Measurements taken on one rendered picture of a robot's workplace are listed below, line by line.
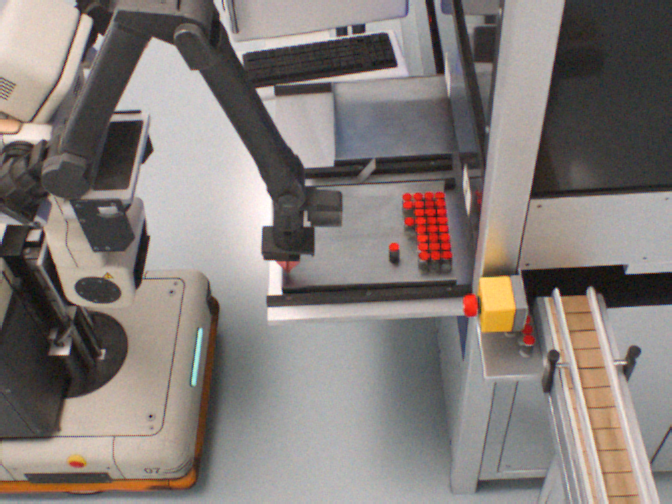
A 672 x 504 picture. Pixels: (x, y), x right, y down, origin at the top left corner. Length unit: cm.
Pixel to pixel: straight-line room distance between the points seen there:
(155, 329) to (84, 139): 109
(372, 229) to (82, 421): 99
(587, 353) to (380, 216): 52
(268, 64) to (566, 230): 106
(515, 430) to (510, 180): 89
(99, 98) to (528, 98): 63
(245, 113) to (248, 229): 164
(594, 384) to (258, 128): 71
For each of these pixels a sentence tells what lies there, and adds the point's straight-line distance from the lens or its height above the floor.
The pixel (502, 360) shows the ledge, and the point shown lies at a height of 88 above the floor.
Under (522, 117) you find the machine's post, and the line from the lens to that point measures 122.
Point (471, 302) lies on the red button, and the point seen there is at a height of 101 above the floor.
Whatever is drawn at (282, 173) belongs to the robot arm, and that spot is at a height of 121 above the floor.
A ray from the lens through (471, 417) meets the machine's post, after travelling 196.
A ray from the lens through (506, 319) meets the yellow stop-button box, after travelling 145.
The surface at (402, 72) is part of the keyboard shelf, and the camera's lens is 220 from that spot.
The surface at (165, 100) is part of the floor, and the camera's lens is 349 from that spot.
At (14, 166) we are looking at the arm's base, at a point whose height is 123.
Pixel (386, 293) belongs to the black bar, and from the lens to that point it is 159.
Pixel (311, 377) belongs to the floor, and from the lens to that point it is 254.
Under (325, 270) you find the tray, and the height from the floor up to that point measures 88.
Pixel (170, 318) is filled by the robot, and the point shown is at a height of 28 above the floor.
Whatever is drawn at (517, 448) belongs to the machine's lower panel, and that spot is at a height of 27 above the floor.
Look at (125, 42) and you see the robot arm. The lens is 123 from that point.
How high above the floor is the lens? 220
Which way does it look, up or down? 51 degrees down
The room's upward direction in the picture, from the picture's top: 6 degrees counter-clockwise
